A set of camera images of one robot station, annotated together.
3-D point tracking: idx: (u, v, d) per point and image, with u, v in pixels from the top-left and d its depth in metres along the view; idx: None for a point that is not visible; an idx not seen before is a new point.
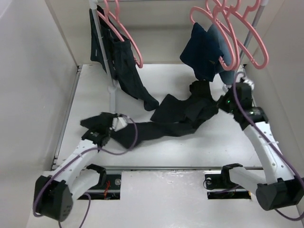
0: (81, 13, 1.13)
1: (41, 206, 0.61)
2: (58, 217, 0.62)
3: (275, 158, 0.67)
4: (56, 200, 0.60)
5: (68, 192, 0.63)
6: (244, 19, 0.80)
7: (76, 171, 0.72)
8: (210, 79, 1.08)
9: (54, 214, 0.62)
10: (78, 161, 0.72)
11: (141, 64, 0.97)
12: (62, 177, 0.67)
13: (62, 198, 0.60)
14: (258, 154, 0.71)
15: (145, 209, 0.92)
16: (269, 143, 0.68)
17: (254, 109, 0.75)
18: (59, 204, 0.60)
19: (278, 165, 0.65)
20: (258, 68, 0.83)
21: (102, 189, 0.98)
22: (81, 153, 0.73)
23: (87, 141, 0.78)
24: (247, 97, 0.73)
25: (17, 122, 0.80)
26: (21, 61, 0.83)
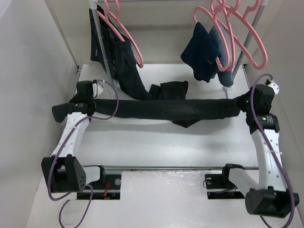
0: (81, 13, 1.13)
1: (57, 186, 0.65)
2: (77, 188, 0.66)
3: (273, 166, 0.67)
4: (69, 174, 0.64)
5: (78, 165, 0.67)
6: (244, 19, 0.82)
7: (76, 141, 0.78)
8: (207, 79, 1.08)
9: (73, 186, 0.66)
10: (75, 133, 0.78)
11: (141, 64, 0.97)
12: (67, 152, 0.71)
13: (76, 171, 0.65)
14: (258, 158, 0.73)
15: (145, 209, 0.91)
16: (271, 151, 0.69)
17: (267, 116, 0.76)
18: (74, 178, 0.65)
19: (273, 174, 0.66)
20: (256, 69, 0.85)
21: (102, 189, 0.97)
22: (75, 125, 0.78)
23: (73, 114, 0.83)
24: (266, 102, 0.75)
25: (18, 121, 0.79)
26: (21, 61, 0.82)
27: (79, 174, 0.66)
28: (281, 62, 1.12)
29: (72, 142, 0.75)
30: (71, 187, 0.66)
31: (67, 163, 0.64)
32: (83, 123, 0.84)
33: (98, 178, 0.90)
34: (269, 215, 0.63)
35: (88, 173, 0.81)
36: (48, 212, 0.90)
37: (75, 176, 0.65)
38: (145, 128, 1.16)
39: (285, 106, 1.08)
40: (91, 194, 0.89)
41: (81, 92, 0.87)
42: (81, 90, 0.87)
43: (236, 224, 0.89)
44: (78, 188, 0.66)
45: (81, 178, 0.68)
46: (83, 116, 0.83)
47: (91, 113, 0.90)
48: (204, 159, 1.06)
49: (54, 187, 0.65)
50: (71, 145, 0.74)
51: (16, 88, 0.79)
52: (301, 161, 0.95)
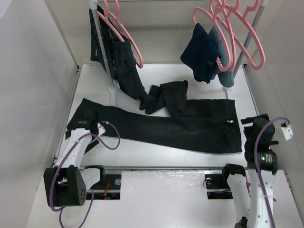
0: (81, 13, 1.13)
1: (57, 197, 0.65)
2: (78, 202, 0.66)
3: (264, 211, 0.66)
4: (70, 186, 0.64)
5: (79, 177, 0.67)
6: (244, 19, 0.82)
7: (79, 156, 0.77)
8: (207, 79, 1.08)
9: (73, 200, 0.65)
10: (78, 146, 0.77)
11: (141, 64, 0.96)
12: (69, 163, 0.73)
13: (77, 183, 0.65)
14: (251, 196, 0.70)
15: (144, 209, 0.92)
16: (264, 196, 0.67)
17: (266, 155, 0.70)
18: (76, 190, 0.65)
19: (262, 218, 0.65)
20: (256, 70, 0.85)
21: (102, 189, 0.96)
22: (79, 139, 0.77)
23: (78, 129, 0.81)
24: (265, 139, 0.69)
25: (18, 122, 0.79)
26: (21, 61, 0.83)
27: (79, 186, 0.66)
28: (281, 62, 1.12)
29: (75, 155, 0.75)
30: (71, 200, 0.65)
31: (69, 176, 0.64)
32: (86, 140, 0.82)
33: (98, 179, 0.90)
34: None
35: (87, 177, 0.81)
36: (48, 212, 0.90)
37: (77, 188, 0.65)
38: (145, 128, 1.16)
39: (285, 106, 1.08)
40: (93, 195, 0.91)
41: (89, 115, 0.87)
42: (88, 115, 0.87)
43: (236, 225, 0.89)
44: (78, 202, 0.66)
45: (81, 192, 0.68)
46: (87, 131, 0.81)
47: (94, 133, 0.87)
48: (204, 160, 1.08)
49: (54, 200, 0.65)
50: (73, 157, 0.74)
51: (17, 88, 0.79)
52: (301, 161, 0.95)
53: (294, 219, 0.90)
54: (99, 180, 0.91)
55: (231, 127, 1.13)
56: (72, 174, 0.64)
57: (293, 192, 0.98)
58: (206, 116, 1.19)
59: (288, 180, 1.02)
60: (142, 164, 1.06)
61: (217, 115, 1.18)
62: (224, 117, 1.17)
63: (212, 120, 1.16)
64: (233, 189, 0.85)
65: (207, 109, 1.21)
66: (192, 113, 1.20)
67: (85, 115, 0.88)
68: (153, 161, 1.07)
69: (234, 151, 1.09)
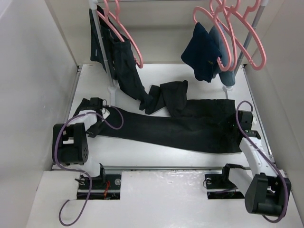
0: (81, 13, 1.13)
1: (62, 152, 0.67)
2: (80, 158, 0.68)
3: (262, 160, 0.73)
4: (76, 139, 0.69)
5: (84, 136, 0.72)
6: (244, 19, 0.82)
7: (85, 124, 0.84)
8: (208, 79, 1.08)
9: (77, 156, 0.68)
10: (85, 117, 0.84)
11: (141, 64, 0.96)
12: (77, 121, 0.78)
13: (82, 137, 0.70)
14: (248, 159, 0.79)
15: (144, 208, 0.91)
16: (257, 148, 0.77)
17: (250, 130, 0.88)
18: (81, 143, 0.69)
19: (263, 165, 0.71)
20: (255, 70, 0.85)
21: (102, 189, 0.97)
22: (86, 112, 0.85)
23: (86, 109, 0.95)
24: (246, 120, 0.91)
25: (17, 122, 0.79)
26: (21, 61, 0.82)
27: (84, 141, 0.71)
28: (281, 63, 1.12)
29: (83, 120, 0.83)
30: (75, 155, 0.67)
31: (76, 126, 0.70)
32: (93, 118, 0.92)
33: (98, 174, 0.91)
34: (270, 211, 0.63)
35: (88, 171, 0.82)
36: (48, 212, 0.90)
37: (81, 141, 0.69)
38: (145, 128, 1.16)
39: (286, 106, 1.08)
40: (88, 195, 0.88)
41: (94, 103, 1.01)
42: (94, 102, 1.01)
43: (236, 225, 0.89)
44: (81, 157, 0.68)
45: (85, 150, 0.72)
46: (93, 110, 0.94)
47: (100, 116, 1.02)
48: (204, 159, 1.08)
49: (59, 154, 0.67)
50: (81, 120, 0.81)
51: (16, 88, 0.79)
52: (301, 162, 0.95)
53: (294, 219, 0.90)
54: (98, 176, 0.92)
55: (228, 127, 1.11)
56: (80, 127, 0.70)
57: (293, 192, 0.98)
58: (206, 116, 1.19)
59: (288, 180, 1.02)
60: (142, 164, 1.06)
61: (217, 115, 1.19)
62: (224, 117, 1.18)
63: (212, 120, 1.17)
64: (235, 178, 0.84)
65: (207, 109, 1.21)
66: (192, 112, 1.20)
67: (91, 102, 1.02)
68: (153, 161, 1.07)
69: (235, 151, 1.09)
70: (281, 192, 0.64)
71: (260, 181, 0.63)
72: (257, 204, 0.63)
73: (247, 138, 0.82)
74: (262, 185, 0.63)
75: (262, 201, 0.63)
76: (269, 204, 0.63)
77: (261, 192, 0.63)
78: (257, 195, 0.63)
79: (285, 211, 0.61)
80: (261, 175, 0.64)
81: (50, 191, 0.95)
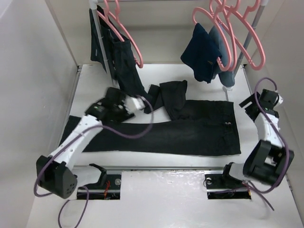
0: (81, 13, 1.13)
1: (45, 184, 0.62)
2: (61, 194, 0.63)
3: (271, 131, 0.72)
4: (57, 180, 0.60)
5: (69, 174, 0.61)
6: (244, 19, 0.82)
7: (78, 149, 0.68)
8: (208, 79, 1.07)
9: (58, 191, 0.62)
10: (80, 139, 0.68)
11: (141, 64, 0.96)
12: (63, 158, 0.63)
13: (63, 180, 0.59)
14: (259, 130, 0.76)
15: (144, 208, 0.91)
16: (270, 122, 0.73)
17: (269, 109, 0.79)
18: (61, 185, 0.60)
19: (271, 135, 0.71)
20: (255, 70, 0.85)
21: (102, 189, 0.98)
22: (83, 131, 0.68)
23: (91, 117, 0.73)
24: (269, 100, 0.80)
25: (18, 122, 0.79)
26: (22, 61, 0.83)
27: (66, 183, 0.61)
28: (281, 63, 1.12)
29: (73, 149, 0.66)
30: (57, 191, 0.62)
31: (58, 169, 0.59)
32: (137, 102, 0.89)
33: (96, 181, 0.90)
34: (265, 178, 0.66)
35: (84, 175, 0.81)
36: (48, 213, 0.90)
37: (63, 185, 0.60)
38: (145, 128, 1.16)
39: (285, 106, 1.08)
40: (88, 194, 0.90)
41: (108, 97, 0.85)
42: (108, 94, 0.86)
43: (237, 225, 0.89)
44: (63, 194, 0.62)
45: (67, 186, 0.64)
46: (96, 123, 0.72)
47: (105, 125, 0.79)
48: (203, 159, 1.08)
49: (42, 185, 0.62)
50: (70, 152, 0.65)
51: (17, 88, 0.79)
52: (301, 161, 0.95)
53: (294, 219, 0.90)
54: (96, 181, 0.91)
55: (229, 128, 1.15)
56: (61, 170, 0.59)
57: (293, 192, 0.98)
58: (203, 117, 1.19)
59: (288, 180, 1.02)
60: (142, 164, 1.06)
61: (216, 116, 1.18)
62: (222, 119, 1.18)
63: (210, 122, 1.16)
64: (234, 171, 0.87)
65: (204, 109, 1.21)
66: (189, 113, 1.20)
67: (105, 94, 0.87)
68: (153, 160, 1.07)
69: (233, 153, 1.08)
70: (282, 162, 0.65)
71: (261, 146, 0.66)
72: (253, 167, 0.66)
73: (262, 113, 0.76)
74: (263, 148, 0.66)
75: (259, 165, 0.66)
76: (265, 170, 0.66)
77: (260, 156, 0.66)
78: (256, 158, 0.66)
79: (279, 181, 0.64)
80: (266, 143, 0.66)
81: None
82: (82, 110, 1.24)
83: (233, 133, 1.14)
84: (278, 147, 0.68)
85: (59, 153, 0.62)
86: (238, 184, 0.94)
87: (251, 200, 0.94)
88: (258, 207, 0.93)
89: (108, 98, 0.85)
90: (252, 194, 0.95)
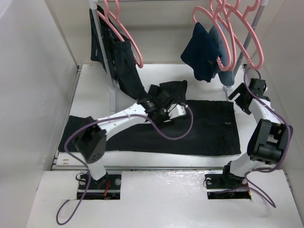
0: (81, 13, 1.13)
1: (80, 143, 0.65)
2: (86, 158, 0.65)
3: (268, 112, 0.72)
4: (90, 143, 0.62)
5: (102, 143, 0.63)
6: (244, 19, 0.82)
7: (119, 128, 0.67)
8: (208, 79, 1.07)
9: (85, 154, 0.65)
10: (125, 121, 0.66)
11: (141, 64, 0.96)
12: (105, 127, 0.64)
13: (95, 146, 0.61)
14: (256, 115, 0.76)
15: (144, 208, 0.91)
16: (265, 105, 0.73)
17: (260, 94, 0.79)
18: (90, 150, 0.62)
19: (269, 115, 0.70)
20: (255, 70, 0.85)
21: (102, 189, 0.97)
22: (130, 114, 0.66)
23: (141, 107, 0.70)
24: (259, 87, 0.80)
25: (18, 122, 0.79)
26: (21, 61, 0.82)
27: (96, 149, 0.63)
28: (281, 63, 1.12)
29: (116, 124, 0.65)
30: (85, 153, 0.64)
31: (96, 134, 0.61)
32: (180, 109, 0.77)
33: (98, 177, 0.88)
34: (271, 157, 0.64)
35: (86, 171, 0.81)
36: (48, 213, 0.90)
37: (92, 149, 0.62)
38: (145, 128, 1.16)
39: (285, 106, 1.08)
40: (83, 195, 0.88)
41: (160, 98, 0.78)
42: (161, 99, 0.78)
43: (237, 225, 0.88)
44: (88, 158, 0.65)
45: (96, 154, 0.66)
46: (144, 114, 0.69)
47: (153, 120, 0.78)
48: (203, 159, 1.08)
49: (77, 142, 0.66)
50: (113, 125, 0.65)
51: (16, 88, 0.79)
52: (302, 161, 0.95)
53: (294, 219, 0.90)
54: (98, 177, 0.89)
55: (229, 128, 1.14)
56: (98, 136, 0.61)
57: (293, 192, 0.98)
58: (203, 117, 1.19)
59: (288, 180, 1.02)
60: (142, 164, 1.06)
61: (216, 116, 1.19)
62: (222, 119, 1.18)
63: (210, 122, 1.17)
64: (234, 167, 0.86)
65: (204, 108, 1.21)
66: None
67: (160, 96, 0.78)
68: (153, 160, 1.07)
69: (233, 153, 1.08)
70: (284, 137, 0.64)
71: (262, 124, 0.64)
72: (258, 147, 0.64)
73: (255, 99, 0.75)
74: (265, 126, 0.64)
75: (262, 144, 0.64)
76: (269, 147, 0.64)
77: (262, 135, 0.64)
78: (259, 137, 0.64)
79: (283, 155, 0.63)
80: (266, 120, 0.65)
81: (50, 191, 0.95)
82: (82, 109, 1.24)
83: (233, 133, 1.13)
84: (278, 124, 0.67)
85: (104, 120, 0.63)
86: (238, 184, 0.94)
87: (251, 200, 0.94)
88: (258, 207, 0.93)
89: (160, 99, 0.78)
90: (252, 194, 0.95)
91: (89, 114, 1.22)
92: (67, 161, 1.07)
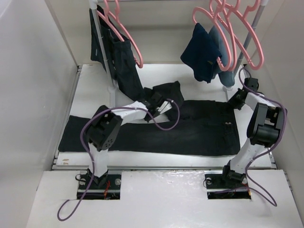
0: (81, 13, 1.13)
1: (92, 131, 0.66)
2: (99, 146, 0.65)
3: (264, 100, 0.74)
4: (106, 129, 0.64)
5: (118, 129, 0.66)
6: (244, 19, 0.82)
7: (126, 119, 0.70)
8: (208, 79, 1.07)
9: (98, 142, 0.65)
10: (133, 111, 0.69)
11: (141, 64, 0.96)
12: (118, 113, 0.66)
13: (112, 130, 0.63)
14: (252, 107, 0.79)
15: (144, 208, 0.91)
16: (260, 95, 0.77)
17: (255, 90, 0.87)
18: (107, 135, 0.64)
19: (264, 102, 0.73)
20: (255, 70, 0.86)
21: (102, 189, 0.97)
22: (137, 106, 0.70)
23: (142, 104, 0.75)
24: (253, 85, 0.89)
25: (18, 122, 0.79)
26: (21, 62, 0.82)
27: (111, 135, 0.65)
28: (281, 63, 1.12)
29: (127, 113, 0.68)
30: (98, 140, 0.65)
31: (113, 119, 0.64)
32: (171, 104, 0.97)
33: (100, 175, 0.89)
34: (271, 138, 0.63)
35: None
36: (48, 212, 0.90)
37: (108, 135, 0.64)
38: (145, 128, 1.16)
39: (285, 105, 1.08)
40: (83, 195, 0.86)
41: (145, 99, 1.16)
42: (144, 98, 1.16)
43: (237, 225, 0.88)
44: (102, 146, 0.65)
45: (109, 140, 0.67)
46: (146, 108, 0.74)
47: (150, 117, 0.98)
48: (203, 159, 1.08)
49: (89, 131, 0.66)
50: (125, 112, 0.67)
51: (16, 88, 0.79)
52: (301, 161, 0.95)
53: (294, 219, 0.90)
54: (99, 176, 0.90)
55: (229, 128, 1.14)
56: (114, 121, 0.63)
57: (293, 192, 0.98)
58: (204, 117, 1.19)
59: (288, 180, 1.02)
60: (142, 164, 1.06)
61: (217, 117, 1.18)
62: (222, 119, 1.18)
63: (210, 122, 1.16)
64: (234, 166, 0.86)
65: (205, 109, 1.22)
66: (190, 114, 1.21)
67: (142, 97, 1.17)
68: (153, 160, 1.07)
69: (233, 153, 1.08)
70: (280, 119, 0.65)
71: (258, 107, 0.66)
72: (256, 129, 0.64)
73: (251, 92, 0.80)
74: (261, 109, 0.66)
75: (261, 125, 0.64)
76: (267, 128, 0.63)
77: (260, 117, 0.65)
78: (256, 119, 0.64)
79: (281, 134, 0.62)
80: (263, 104, 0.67)
81: (51, 191, 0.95)
82: (81, 109, 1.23)
83: (233, 133, 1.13)
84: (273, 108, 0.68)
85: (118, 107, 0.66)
86: (238, 184, 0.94)
87: (251, 200, 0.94)
88: (258, 207, 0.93)
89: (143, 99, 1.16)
90: (252, 195, 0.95)
91: (89, 114, 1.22)
92: (67, 161, 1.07)
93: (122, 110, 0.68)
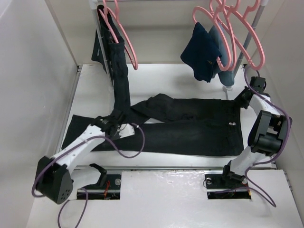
0: (81, 13, 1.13)
1: (42, 186, 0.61)
2: (55, 199, 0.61)
3: (268, 106, 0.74)
4: (55, 183, 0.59)
5: (68, 178, 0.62)
6: (244, 19, 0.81)
7: (79, 157, 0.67)
8: (208, 79, 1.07)
9: (52, 195, 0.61)
10: (84, 146, 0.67)
11: (136, 66, 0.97)
12: (65, 161, 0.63)
13: (61, 183, 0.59)
14: (256, 109, 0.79)
15: (144, 208, 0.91)
16: (264, 99, 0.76)
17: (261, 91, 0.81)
18: (57, 189, 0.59)
19: (268, 108, 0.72)
20: (254, 70, 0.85)
21: (102, 189, 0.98)
22: (87, 138, 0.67)
23: (96, 127, 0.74)
24: (259, 85, 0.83)
25: (18, 122, 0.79)
26: (21, 62, 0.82)
27: (63, 187, 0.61)
28: (281, 63, 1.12)
29: (75, 154, 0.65)
30: (51, 194, 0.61)
31: (60, 171, 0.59)
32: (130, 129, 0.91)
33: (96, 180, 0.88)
34: (271, 148, 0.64)
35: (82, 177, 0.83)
36: (48, 212, 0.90)
37: (59, 188, 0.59)
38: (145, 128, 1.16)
39: (285, 105, 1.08)
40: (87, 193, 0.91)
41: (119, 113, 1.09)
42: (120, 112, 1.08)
43: (237, 225, 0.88)
44: (57, 199, 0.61)
45: (64, 191, 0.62)
46: (99, 133, 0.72)
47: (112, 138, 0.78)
48: (203, 159, 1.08)
49: (39, 187, 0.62)
50: (72, 156, 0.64)
51: (16, 89, 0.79)
52: (301, 161, 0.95)
53: (294, 219, 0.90)
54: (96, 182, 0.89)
55: (232, 128, 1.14)
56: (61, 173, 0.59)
57: (293, 192, 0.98)
58: (206, 117, 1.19)
59: (288, 180, 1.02)
60: (142, 164, 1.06)
61: (218, 116, 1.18)
62: (224, 118, 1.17)
63: (213, 122, 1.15)
64: (234, 167, 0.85)
65: (205, 109, 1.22)
66: (194, 113, 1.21)
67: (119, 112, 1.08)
68: (153, 160, 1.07)
69: (236, 153, 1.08)
70: (284, 129, 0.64)
71: (261, 115, 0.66)
72: (257, 137, 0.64)
73: (256, 94, 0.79)
74: (265, 117, 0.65)
75: (262, 135, 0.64)
76: (269, 137, 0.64)
77: (263, 125, 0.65)
78: (259, 128, 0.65)
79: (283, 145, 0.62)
80: (266, 112, 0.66)
81: None
82: (81, 110, 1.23)
83: (236, 133, 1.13)
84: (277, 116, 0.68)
85: (62, 156, 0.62)
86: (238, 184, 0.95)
87: (251, 200, 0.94)
88: (258, 207, 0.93)
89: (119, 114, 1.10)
90: (252, 194, 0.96)
91: (89, 114, 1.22)
92: None
93: (69, 153, 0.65)
